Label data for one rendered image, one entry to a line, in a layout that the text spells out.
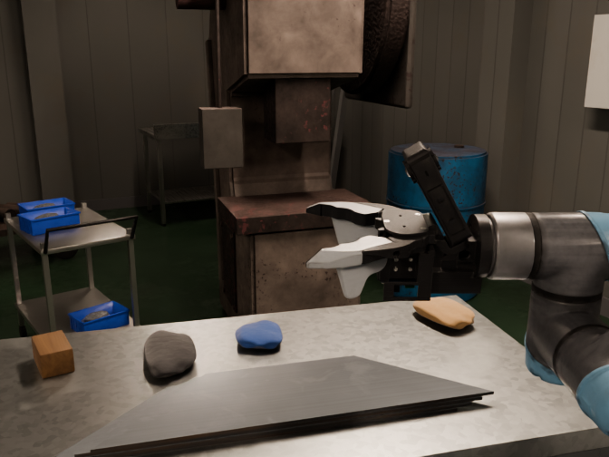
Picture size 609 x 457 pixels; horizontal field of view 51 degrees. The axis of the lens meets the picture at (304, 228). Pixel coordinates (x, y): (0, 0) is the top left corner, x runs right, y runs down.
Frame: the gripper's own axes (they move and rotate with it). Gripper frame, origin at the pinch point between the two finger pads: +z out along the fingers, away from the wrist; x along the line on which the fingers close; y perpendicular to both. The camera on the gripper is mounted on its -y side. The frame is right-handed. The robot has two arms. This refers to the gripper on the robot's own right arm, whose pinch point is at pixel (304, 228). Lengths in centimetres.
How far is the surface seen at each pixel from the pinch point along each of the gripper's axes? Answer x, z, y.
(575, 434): 18, -44, 44
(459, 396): 25, -26, 42
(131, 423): 16, 28, 41
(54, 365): 36, 48, 44
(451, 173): 322, -92, 100
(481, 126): 402, -131, 90
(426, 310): 61, -27, 47
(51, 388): 31, 47, 45
